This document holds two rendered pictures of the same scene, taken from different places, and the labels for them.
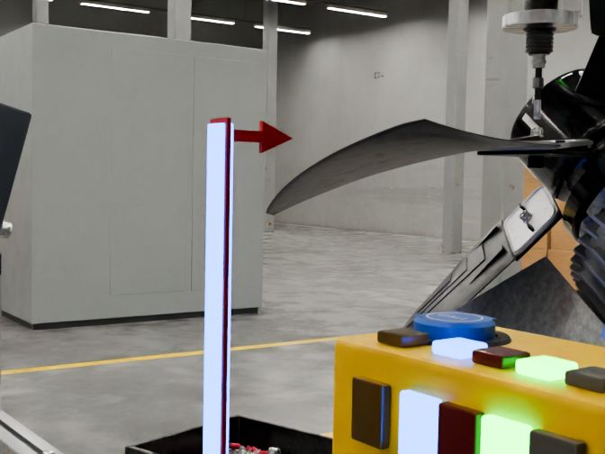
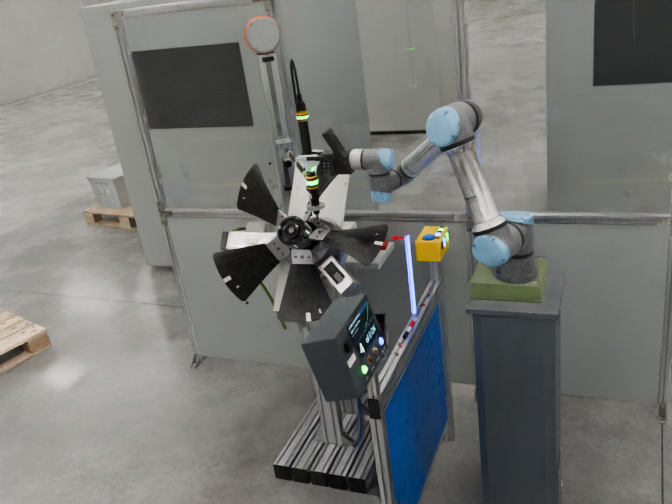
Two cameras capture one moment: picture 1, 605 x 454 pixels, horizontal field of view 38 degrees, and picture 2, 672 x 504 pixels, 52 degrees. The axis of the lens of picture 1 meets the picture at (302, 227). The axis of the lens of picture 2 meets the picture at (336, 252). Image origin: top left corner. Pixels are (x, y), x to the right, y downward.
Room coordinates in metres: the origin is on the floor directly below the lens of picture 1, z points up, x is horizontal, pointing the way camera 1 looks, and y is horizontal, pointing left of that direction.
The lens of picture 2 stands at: (2.04, 1.95, 2.17)
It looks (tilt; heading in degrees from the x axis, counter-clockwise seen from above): 23 degrees down; 240
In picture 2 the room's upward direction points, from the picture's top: 8 degrees counter-clockwise
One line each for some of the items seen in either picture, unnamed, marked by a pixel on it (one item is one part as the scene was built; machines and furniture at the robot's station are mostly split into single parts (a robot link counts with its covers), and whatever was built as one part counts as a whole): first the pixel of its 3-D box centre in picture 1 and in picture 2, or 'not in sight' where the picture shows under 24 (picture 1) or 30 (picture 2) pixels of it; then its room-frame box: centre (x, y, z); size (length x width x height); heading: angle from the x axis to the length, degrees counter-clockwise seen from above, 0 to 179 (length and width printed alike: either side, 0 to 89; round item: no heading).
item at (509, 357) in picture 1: (501, 357); not in sight; (0.37, -0.09, 1.08); 0.02 x 0.02 x 0.01; 36
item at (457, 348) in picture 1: (459, 348); not in sight; (0.39, -0.07, 1.08); 0.02 x 0.02 x 0.01; 36
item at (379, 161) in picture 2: not in sight; (378, 160); (0.69, 0.00, 1.48); 0.11 x 0.08 x 0.09; 126
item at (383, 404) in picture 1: (370, 412); not in sight; (0.41, -0.03, 1.04); 0.02 x 0.01 x 0.03; 36
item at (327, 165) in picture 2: not in sight; (337, 161); (0.78, -0.13, 1.47); 0.12 x 0.08 x 0.09; 126
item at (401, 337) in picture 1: (402, 337); not in sight; (0.42, -0.05, 1.08); 0.02 x 0.02 x 0.01; 36
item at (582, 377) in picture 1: (597, 379); not in sight; (0.34, -0.11, 1.08); 0.02 x 0.02 x 0.01; 36
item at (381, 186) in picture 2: not in sight; (383, 184); (0.68, -0.01, 1.38); 0.11 x 0.08 x 0.11; 17
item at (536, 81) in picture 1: (537, 91); not in sight; (0.85, -0.22, 1.24); 0.01 x 0.01 x 0.05
